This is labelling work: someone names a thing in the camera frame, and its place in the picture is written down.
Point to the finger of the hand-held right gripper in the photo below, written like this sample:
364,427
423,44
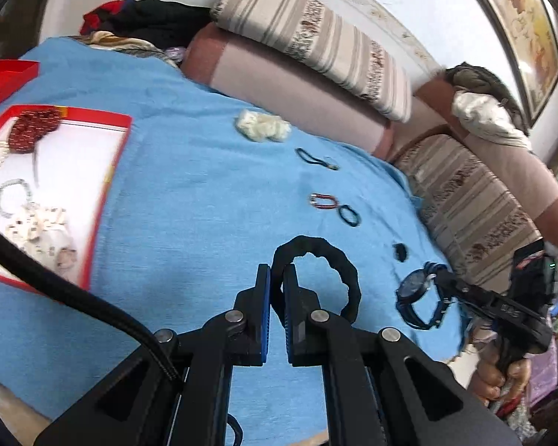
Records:
465,290

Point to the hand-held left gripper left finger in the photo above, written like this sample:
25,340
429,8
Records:
262,316

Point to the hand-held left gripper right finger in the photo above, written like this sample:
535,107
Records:
288,316

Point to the dark blue wrist watch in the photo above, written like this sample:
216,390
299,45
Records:
411,285

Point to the red box white inside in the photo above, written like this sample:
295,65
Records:
74,186

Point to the white scrunchie black dots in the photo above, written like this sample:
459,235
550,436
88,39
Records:
35,225

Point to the dark red dotted scrunchie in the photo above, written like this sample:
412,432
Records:
30,130

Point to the person's right hand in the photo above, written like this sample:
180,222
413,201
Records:
490,374

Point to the striped floral cushion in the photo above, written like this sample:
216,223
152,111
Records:
469,204
316,42

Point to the pink bolster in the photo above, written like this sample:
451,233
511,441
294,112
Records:
283,93
530,176

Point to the blue towel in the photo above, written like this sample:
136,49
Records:
204,195

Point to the white cloth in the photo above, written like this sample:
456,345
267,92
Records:
483,116

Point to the cream dotted scrunchie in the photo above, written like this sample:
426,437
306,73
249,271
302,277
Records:
260,125

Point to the dark green cloth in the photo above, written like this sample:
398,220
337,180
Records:
474,76

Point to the beige patterned cloth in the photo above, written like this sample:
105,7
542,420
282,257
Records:
121,42

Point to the pile of dark clothes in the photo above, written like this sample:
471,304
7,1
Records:
153,16

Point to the red box lid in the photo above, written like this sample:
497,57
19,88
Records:
4,79

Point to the framed wall picture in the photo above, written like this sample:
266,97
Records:
525,28

